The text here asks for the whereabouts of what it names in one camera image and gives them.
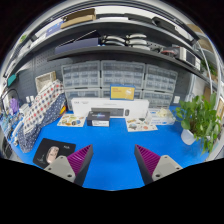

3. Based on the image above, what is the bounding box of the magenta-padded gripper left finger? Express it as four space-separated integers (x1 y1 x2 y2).
44 143 94 187

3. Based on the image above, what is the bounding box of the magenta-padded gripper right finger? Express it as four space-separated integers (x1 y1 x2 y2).
134 144 184 186

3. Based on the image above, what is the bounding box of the transparent pink computer mouse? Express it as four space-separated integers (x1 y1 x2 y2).
45 146 61 165

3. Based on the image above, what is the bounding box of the black mouse pad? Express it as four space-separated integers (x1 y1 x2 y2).
32 137 77 170

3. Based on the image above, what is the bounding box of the navy polka dot cloth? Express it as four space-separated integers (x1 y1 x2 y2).
16 93 68 154

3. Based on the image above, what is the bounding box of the white blue glove box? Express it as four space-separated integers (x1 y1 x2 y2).
145 108 177 127

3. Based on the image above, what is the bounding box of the colourful sticker sheet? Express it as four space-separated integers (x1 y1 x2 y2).
56 113 87 128
125 116 159 133

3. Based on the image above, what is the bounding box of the cream latex glove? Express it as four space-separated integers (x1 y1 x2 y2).
156 107 170 118

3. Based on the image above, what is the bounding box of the small black box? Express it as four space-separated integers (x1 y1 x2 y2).
86 110 111 128

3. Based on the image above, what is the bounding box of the green potted plant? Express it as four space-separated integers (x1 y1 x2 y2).
174 93 223 155

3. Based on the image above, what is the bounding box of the red blue checked cloth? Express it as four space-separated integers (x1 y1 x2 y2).
21 79 65 126

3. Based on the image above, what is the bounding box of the long white keyboard box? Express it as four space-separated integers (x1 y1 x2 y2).
70 97 150 119

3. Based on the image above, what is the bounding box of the yellow printed card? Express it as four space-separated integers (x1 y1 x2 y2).
109 83 136 101

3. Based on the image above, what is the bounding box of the white plastic basket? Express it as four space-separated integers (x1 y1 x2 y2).
34 70 58 94

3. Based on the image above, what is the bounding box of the dark grey pegboard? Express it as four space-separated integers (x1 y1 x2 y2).
13 53 194 104

